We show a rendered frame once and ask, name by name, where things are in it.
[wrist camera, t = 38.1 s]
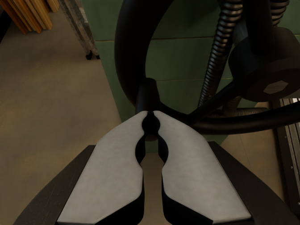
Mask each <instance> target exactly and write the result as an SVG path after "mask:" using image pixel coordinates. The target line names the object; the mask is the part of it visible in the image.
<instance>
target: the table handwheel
mask: <svg viewBox="0 0 300 225"><path fill-rule="evenodd" d="M173 1H174V0H123V2H122V5H121V9H120V12H119V16H118V20H117V26H116V32H115V42H114V59H115V67H116V72H117V76H118V79H119V82H120V85H121V87H122V89H123V91H124V93H125V95H126V97H127V98H128V100H129V101H130V102H131V104H132V105H133V106H134V107H136V101H137V95H138V90H139V83H140V81H141V80H142V79H144V78H146V71H145V69H146V55H147V51H148V47H149V44H150V41H151V38H152V36H153V34H154V32H155V30H156V28H157V26H158V24H159V22H160V20H161V18H162V17H163V15H164V14H165V12H166V11H167V9H168V8H169V6H170V5H171V3H172V2H173ZM241 1H242V6H243V11H244V13H243V14H242V17H241V19H240V20H239V21H237V23H236V26H235V27H234V28H233V32H232V33H231V36H232V40H233V43H234V46H235V47H234V49H233V50H232V52H231V54H230V56H229V60H228V64H229V68H230V71H231V74H232V77H233V81H232V82H230V83H229V84H228V85H227V86H225V87H224V88H223V89H221V90H220V91H219V92H218V93H217V94H215V95H214V96H213V97H212V98H210V99H209V100H208V101H207V102H205V103H204V104H202V105H201V106H200V107H198V108H197V109H195V110H194V111H193V112H191V113H190V114H184V113H181V112H178V111H176V110H173V109H171V108H169V107H168V106H166V105H165V104H163V103H162V102H161V107H162V112H163V113H165V114H166V115H169V116H171V117H172V118H174V119H177V120H178V121H180V122H182V123H184V124H186V125H188V126H189V127H191V128H193V129H194V130H195V131H197V132H198V133H200V134H201V135H234V134H243V133H253V132H259V131H264V130H269V129H275V128H279V127H283V126H287V125H292V124H295V123H298V122H300V100H299V101H297V102H294V103H292V104H288V105H285V106H283V107H279V108H275V109H272V110H268V111H264V112H259V113H255V114H250V115H244V116H238V117H221V118H212V117H206V116H207V115H209V114H210V113H212V112H213V111H215V110H216V109H218V108H219V107H221V106H223V105H224V104H226V103H228V102H229V101H231V100H232V99H234V98H236V97H237V96H240V97H241V98H243V99H246V100H250V101H253V102H269V101H274V100H278V99H281V98H284V97H286V96H288V95H290V94H292V93H294V92H296V91H297V90H299V89H300V43H299V42H298V40H297V38H296V37H295V35H294V34H293V33H292V31H290V30H289V29H287V28H284V27H273V23H272V16H271V6H270V0H241Z"/></svg>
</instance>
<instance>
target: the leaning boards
mask: <svg viewBox="0 0 300 225"><path fill-rule="evenodd" d="M48 4H49V6H50V7H51V9H52V11H53V13H57V12H58V8H59V3H58V2H57V0H0V5H1V6H2V7H3V9H4V10H5V11H6V13H7V14H8V15H9V16H10V17H11V19H12V20H13V21H14V23H15V24H16V25H17V27H18V28H19V29H20V31H21V32H22V33H23V34H24V35H26V34H27V31H28V30H29V31H32V29H33V30H34V31H37V32H38V33H40V32H41V30H42V28H43V29H48V30H51V28H52V25H53V24H52V22H51V20H50V16H49V15H48V13H49V11H50V9H49V8H48V6H47V5H48Z"/></svg>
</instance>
